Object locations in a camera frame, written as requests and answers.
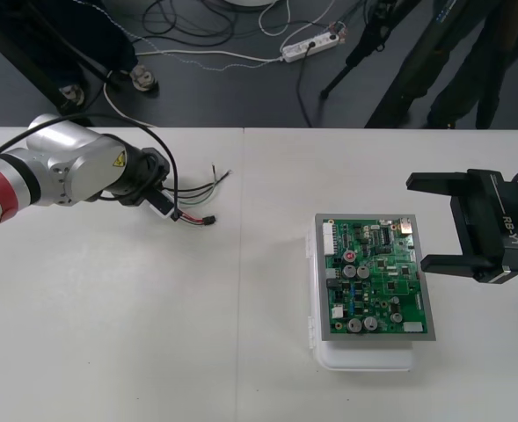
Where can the white power strip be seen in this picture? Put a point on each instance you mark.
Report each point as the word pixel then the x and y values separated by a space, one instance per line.
pixel 307 46

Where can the milky plastic box with lid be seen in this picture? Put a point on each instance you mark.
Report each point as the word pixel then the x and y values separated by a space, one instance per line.
pixel 364 358

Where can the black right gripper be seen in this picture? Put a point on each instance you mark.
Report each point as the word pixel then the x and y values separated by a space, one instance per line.
pixel 489 228

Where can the slim black tripod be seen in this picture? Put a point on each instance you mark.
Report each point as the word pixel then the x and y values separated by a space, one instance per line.
pixel 364 44

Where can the green circuit board grey frame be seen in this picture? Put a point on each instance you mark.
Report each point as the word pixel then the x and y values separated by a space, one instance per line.
pixel 373 281

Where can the large black tripod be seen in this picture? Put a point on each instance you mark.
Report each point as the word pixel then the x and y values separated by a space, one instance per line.
pixel 443 61

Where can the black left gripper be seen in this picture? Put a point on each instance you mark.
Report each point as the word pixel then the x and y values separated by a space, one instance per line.
pixel 156 165

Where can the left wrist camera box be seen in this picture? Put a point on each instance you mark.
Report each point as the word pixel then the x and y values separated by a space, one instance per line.
pixel 162 205

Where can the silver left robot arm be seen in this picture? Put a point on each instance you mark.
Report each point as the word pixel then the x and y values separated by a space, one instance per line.
pixel 65 149

